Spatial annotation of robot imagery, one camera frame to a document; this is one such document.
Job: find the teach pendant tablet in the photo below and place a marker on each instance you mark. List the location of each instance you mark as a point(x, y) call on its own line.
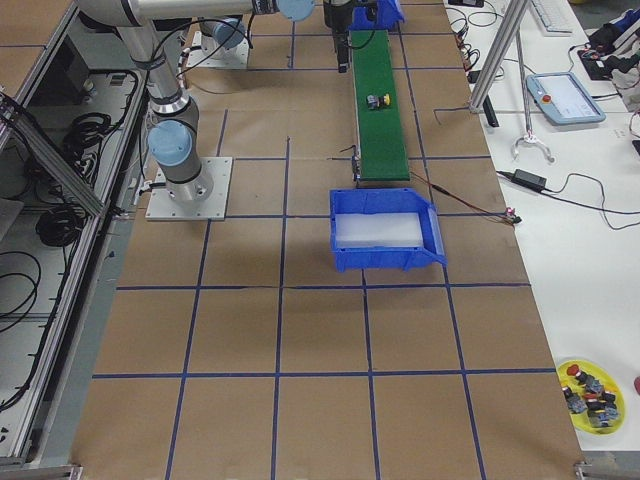
point(563, 99)

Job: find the spare buttons pile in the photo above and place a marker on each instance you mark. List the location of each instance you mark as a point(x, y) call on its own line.
point(590, 397)

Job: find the white keyboard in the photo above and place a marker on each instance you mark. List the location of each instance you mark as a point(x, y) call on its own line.
point(551, 18)

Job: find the reacher grabber tool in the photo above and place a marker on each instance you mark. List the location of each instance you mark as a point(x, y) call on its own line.
point(529, 139)

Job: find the blue bin left side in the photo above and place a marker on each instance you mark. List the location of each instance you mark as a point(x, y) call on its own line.
point(388, 15)

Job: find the aluminium frame post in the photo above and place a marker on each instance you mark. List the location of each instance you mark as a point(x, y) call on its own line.
point(507, 31)

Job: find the black power adapter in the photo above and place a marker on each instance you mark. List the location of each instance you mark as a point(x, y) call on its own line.
point(529, 180)

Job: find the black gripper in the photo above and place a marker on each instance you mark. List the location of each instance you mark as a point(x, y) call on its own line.
point(336, 14)

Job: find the yellow plate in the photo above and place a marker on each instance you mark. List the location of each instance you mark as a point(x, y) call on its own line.
point(592, 395)

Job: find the green conveyor belt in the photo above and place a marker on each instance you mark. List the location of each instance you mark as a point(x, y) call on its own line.
point(382, 151)

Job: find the black flat bar tool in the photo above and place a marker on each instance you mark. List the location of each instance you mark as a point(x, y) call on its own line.
point(490, 113)

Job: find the blue bin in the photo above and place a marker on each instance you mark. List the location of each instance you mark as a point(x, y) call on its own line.
point(387, 200)
point(388, 15)

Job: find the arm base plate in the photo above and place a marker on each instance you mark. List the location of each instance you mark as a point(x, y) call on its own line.
point(204, 198)
point(200, 55)

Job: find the white foam pad right bin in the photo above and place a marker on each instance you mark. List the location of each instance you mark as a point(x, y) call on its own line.
point(378, 230)

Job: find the blue bin right side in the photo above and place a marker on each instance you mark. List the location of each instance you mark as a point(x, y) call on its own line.
point(387, 200)

